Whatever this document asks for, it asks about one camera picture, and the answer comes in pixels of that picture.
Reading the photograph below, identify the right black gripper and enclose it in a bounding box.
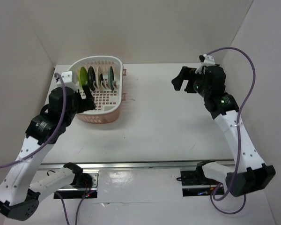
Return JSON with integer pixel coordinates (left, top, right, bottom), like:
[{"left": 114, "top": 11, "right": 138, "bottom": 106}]
[{"left": 171, "top": 66, "right": 211, "bottom": 98}]

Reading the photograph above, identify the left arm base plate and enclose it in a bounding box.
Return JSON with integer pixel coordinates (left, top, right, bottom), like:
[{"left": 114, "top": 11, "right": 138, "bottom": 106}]
[{"left": 42, "top": 164, "right": 98, "bottom": 199}]

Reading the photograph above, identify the cream plate black mark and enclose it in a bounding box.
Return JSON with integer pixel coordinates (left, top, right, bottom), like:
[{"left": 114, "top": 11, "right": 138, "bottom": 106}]
[{"left": 96, "top": 66, "right": 104, "bottom": 90}]

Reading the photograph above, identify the aluminium front rail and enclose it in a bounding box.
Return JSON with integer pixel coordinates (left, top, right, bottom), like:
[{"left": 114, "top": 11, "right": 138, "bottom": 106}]
[{"left": 37, "top": 159, "right": 239, "bottom": 170}]

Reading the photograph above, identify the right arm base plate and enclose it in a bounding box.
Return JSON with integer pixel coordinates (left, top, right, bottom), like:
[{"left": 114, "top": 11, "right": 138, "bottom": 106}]
[{"left": 176, "top": 171, "right": 219, "bottom": 197}]

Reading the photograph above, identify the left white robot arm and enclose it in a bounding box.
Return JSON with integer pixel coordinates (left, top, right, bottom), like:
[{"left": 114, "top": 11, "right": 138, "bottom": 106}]
[{"left": 0, "top": 85, "right": 96, "bottom": 221}]

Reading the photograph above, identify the green plate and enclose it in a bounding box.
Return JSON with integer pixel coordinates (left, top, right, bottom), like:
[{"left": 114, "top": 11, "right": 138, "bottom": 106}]
[{"left": 78, "top": 66, "right": 88, "bottom": 87}]

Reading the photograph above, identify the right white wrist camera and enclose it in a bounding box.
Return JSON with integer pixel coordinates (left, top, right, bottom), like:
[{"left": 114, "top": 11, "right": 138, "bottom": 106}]
[{"left": 198, "top": 54, "right": 215, "bottom": 71}]

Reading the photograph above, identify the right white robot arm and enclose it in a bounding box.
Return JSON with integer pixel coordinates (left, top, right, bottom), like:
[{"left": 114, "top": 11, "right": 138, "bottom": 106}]
[{"left": 171, "top": 65, "right": 276, "bottom": 197}]

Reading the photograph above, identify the pink white dish rack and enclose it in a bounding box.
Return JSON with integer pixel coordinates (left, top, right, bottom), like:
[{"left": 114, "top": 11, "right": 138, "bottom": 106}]
[{"left": 68, "top": 55, "right": 126, "bottom": 124}]

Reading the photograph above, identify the blue floral plate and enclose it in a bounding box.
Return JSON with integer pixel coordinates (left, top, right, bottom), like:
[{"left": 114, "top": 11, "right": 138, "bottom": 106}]
[{"left": 108, "top": 66, "right": 116, "bottom": 91}]

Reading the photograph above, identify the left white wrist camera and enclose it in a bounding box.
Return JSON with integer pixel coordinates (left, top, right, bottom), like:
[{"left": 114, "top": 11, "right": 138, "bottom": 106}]
[{"left": 54, "top": 71, "right": 78, "bottom": 92}]

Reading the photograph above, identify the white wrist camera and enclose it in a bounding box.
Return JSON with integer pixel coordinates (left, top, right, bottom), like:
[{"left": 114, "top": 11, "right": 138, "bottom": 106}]
[
  {"left": 198, "top": 54, "right": 215, "bottom": 71},
  {"left": 54, "top": 71, "right": 78, "bottom": 92}
]

